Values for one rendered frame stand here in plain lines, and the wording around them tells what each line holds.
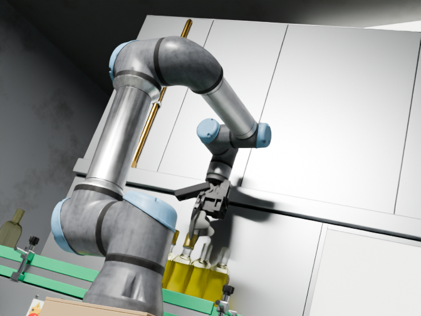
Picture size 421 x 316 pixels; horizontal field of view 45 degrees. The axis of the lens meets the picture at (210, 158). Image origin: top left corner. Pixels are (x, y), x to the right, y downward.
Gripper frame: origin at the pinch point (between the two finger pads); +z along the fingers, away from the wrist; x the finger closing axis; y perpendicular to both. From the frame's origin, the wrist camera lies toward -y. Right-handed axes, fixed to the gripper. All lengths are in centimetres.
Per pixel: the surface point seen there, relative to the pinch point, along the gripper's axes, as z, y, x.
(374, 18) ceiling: -167, 32, 85
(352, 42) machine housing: -91, 32, 15
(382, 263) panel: -8, 55, 12
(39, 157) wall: -82, -206, 169
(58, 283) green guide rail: 24.7, -28.0, -13.8
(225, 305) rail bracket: 19.2, 20.2, -16.8
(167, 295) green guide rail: 20.3, 4.0, -14.1
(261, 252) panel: -3.2, 19.4, 11.5
